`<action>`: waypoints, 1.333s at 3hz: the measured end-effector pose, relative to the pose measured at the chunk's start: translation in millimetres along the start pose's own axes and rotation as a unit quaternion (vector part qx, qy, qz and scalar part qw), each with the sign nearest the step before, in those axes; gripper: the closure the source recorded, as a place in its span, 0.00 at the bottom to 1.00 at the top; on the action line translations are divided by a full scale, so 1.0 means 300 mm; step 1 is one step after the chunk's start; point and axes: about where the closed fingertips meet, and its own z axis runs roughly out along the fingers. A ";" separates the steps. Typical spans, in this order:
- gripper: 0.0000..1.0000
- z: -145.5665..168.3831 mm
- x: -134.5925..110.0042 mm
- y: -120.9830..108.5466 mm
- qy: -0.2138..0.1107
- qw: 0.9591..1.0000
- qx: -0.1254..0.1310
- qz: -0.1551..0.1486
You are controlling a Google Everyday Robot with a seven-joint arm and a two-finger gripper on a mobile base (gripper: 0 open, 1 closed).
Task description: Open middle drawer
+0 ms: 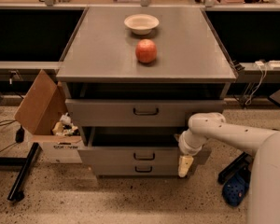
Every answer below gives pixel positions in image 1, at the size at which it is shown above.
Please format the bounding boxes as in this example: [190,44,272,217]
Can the black table leg right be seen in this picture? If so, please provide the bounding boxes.
[217,152,253,185]

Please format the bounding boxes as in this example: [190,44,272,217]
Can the open cardboard box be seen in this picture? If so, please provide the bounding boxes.
[15,70,83,163]

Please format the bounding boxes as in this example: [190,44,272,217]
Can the black table leg left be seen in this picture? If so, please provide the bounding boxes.
[0,143,39,202]

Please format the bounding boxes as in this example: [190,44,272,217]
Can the red apple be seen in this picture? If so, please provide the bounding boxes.
[135,39,157,63]

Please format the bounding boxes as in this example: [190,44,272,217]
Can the white bowl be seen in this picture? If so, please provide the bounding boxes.
[124,14,160,35]

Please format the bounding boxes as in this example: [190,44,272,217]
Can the grey drawer cabinet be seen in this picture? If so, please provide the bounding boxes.
[56,6,237,179]

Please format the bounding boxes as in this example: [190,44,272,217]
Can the white power strip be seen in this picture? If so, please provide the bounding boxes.
[268,61,280,69]

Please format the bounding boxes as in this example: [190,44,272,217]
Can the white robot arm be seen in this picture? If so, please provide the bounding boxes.
[178,113,280,224]

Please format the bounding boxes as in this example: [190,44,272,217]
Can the black table leg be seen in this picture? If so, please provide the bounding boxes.
[217,152,253,185]
[0,143,39,202]

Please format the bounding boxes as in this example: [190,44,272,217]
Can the blue clog shoe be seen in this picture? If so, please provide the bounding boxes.
[222,171,251,207]

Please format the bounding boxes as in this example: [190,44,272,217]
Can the black power adapter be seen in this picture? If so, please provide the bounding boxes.
[15,127,24,143]

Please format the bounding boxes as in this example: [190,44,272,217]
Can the grey top drawer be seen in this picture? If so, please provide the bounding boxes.
[65,99,224,127]

